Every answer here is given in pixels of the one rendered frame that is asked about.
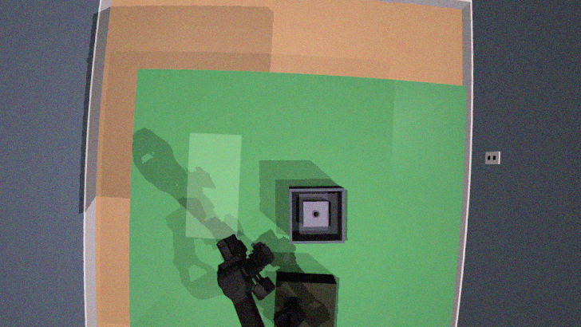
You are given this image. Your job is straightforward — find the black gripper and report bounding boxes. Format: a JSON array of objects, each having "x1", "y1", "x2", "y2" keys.
[{"x1": 238, "y1": 240, "x2": 275, "y2": 300}]

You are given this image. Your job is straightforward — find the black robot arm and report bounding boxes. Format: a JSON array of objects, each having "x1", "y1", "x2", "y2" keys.
[{"x1": 216, "y1": 234, "x2": 306, "y2": 327}]

